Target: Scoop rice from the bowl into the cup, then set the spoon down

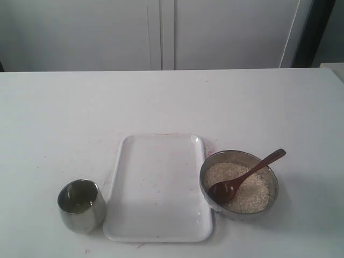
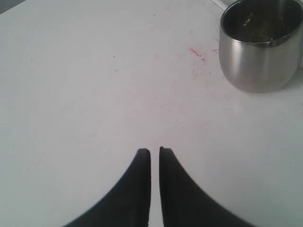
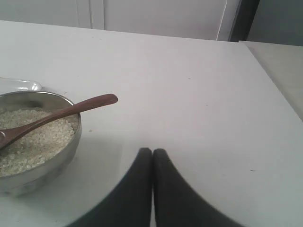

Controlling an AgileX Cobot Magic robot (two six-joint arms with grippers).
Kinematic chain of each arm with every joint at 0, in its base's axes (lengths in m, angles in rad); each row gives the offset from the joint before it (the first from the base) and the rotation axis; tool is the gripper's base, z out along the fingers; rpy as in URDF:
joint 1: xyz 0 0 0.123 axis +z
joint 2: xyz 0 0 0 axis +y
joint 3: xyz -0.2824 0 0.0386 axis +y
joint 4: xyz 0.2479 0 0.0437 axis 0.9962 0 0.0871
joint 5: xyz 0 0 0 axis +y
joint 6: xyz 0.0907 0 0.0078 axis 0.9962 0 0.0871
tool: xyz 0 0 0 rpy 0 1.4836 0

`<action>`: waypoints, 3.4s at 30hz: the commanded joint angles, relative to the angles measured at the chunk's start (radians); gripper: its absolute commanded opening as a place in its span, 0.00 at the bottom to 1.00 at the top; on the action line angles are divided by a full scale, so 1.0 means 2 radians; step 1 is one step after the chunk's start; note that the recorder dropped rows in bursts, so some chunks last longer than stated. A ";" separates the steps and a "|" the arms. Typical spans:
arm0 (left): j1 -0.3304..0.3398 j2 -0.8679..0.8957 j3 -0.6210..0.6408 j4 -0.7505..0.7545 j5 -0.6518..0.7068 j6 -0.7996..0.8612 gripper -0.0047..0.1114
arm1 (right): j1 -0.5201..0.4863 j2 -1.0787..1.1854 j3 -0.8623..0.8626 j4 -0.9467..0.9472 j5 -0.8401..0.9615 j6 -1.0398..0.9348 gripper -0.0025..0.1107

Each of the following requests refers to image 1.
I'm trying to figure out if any dark brown wooden spoon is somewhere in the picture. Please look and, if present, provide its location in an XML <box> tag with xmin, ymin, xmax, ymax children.
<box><xmin>208</xmin><ymin>148</ymin><xmax>286</xmax><ymax>205</ymax></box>

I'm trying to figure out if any steel bowl of rice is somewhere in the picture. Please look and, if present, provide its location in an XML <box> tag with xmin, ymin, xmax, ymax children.
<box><xmin>199</xmin><ymin>150</ymin><xmax>278</xmax><ymax>220</ymax></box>

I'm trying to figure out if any small stainless steel cup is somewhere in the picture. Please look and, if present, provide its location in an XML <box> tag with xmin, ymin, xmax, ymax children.
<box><xmin>57</xmin><ymin>179</ymin><xmax>106</xmax><ymax>234</ymax></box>

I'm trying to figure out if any white rectangular plastic tray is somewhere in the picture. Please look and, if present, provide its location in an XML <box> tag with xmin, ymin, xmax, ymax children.
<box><xmin>103</xmin><ymin>134</ymin><xmax>213</xmax><ymax>242</ymax></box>

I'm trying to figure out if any white cabinet with doors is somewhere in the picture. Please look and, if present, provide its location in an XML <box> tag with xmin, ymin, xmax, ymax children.
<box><xmin>1</xmin><ymin>1</ymin><xmax>312</xmax><ymax>71</ymax></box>

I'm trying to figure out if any dark vertical post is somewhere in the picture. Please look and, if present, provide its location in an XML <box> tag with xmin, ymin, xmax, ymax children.
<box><xmin>291</xmin><ymin>0</ymin><xmax>336</xmax><ymax>68</ymax></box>

